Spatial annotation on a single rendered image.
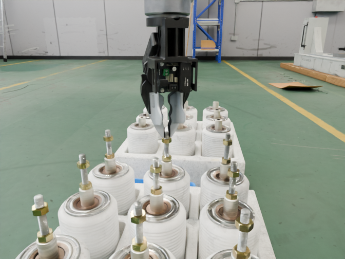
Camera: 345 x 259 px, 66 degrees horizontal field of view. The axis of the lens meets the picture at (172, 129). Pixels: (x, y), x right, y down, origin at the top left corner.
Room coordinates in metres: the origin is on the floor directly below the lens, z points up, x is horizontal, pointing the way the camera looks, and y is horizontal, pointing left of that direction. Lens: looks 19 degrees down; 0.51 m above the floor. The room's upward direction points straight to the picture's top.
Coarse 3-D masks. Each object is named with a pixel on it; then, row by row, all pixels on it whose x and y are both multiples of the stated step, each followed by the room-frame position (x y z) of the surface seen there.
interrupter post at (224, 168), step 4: (220, 164) 0.47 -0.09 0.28; (224, 164) 0.47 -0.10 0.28; (228, 164) 0.47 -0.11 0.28; (220, 168) 0.47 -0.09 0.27; (224, 168) 0.47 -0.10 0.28; (220, 172) 0.47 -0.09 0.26; (224, 172) 0.47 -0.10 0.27; (220, 176) 0.47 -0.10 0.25; (224, 176) 0.47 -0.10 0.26; (228, 176) 0.47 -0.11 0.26
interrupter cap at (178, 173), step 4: (172, 164) 0.52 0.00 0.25; (172, 168) 0.51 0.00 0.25; (176, 168) 0.51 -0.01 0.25; (180, 168) 0.51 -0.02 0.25; (148, 172) 0.49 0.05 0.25; (160, 172) 0.49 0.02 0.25; (172, 172) 0.49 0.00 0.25; (176, 172) 0.49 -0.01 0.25; (180, 172) 0.49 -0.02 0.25; (184, 172) 0.49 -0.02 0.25; (152, 176) 0.47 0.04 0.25; (160, 176) 0.47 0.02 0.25; (164, 176) 0.48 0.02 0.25; (168, 176) 0.48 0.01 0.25; (172, 176) 0.47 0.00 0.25; (176, 176) 0.47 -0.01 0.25; (180, 176) 0.47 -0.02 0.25; (160, 180) 0.45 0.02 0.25; (164, 180) 0.45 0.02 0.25; (168, 180) 0.45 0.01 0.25; (172, 180) 0.45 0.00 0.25; (176, 180) 0.46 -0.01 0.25
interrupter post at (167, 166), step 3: (162, 162) 0.48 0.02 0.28; (165, 162) 0.48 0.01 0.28; (168, 162) 0.48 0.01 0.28; (171, 162) 0.49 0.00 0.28; (162, 165) 0.48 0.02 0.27; (165, 165) 0.48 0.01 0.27; (168, 165) 0.48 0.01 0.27; (171, 165) 0.49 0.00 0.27; (162, 168) 0.48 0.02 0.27; (165, 168) 0.48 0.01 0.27; (168, 168) 0.48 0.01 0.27; (171, 168) 0.49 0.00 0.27; (162, 171) 0.48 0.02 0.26; (165, 171) 0.48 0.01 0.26; (168, 171) 0.48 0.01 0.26; (171, 171) 0.49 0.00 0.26; (162, 174) 0.48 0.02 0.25; (165, 174) 0.48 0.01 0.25; (168, 174) 0.48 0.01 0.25; (171, 174) 0.49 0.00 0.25
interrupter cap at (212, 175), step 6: (216, 168) 0.51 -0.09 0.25; (210, 174) 0.48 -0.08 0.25; (216, 174) 0.48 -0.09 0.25; (240, 174) 0.48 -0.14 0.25; (210, 180) 0.46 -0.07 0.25; (216, 180) 0.46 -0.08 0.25; (222, 180) 0.46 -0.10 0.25; (228, 180) 0.46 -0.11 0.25; (240, 180) 0.46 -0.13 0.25; (222, 186) 0.44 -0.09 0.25; (228, 186) 0.44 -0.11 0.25
